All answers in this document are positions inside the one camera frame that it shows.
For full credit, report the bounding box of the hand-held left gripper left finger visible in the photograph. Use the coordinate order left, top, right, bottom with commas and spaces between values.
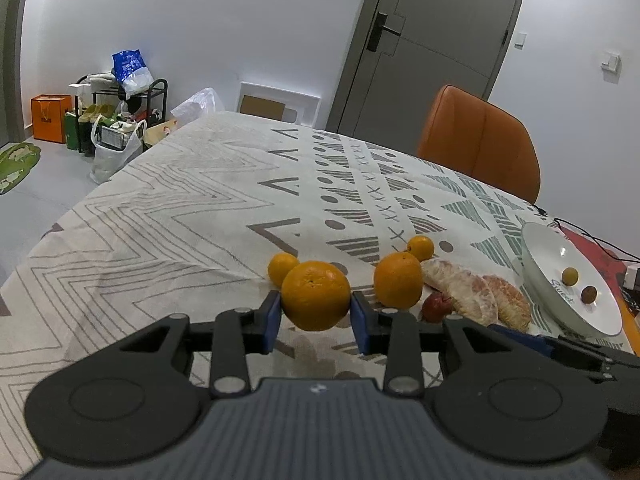
119, 290, 282, 400

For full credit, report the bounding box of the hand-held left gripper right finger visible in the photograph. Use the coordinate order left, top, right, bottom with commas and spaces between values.
350, 292, 506, 396

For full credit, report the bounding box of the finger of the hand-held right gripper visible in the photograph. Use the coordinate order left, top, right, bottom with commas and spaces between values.
487, 324, 640, 383

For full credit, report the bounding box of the peeled pomelo segment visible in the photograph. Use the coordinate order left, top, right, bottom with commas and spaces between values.
420, 258, 500, 327
482, 274, 532, 333

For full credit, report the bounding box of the large orange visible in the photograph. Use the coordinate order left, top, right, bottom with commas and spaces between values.
281, 260, 352, 332

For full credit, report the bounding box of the small orange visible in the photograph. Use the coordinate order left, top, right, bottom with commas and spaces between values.
267, 252, 301, 288
406, 235, 436, 262

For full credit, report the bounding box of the medium orange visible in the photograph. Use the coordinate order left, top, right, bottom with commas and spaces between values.
373, 252, 424, 309

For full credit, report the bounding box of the small red fruit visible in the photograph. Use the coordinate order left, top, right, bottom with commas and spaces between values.
421, 292, 453, 323

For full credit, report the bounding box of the white plate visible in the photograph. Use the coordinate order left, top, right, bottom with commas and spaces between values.
520, 221, 623, 337

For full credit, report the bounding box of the red printed mat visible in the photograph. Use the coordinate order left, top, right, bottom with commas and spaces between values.
560, 225, 640, 341

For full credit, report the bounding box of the patterned tablecloth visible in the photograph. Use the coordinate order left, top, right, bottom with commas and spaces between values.
0, 110, 636, 480

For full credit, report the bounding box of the orange chair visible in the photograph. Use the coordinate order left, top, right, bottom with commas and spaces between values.
417, 85, 542, 206

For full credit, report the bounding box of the brown cardboard sheet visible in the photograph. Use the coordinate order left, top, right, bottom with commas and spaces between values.
240, 94, 287, 121

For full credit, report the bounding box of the beige paper bag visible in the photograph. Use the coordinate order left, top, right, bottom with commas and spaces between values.
145, 119, 178, 148

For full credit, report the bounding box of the white foam packaging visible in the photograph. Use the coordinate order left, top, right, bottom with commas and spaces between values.
236, 81, 321, 128

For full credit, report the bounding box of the clear plastic bag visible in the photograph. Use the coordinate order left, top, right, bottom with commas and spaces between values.
171, 87, 226, 128

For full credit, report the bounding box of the white plastic shopping bag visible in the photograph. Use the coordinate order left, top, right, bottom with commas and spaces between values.
90, 117, 148, 185

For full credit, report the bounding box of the black shoe rack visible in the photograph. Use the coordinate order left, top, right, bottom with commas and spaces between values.
68, 76, 169, 153

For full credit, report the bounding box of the green bag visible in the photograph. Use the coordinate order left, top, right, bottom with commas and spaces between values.
64, 112, 93, 153

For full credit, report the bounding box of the blue plastic bag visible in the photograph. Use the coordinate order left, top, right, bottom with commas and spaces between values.
111, 50, 148, 83

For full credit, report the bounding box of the orange paper bag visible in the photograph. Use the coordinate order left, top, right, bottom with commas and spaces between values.
31, 95, 72, 145

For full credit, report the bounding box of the green floor mat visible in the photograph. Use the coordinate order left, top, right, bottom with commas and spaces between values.
0, 142, 42, 196

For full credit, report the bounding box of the grey door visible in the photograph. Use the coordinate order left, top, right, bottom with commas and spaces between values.
327, 0, 533, 138

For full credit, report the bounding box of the black door handle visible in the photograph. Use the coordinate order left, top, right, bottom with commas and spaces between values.
366, 11, 403, 52

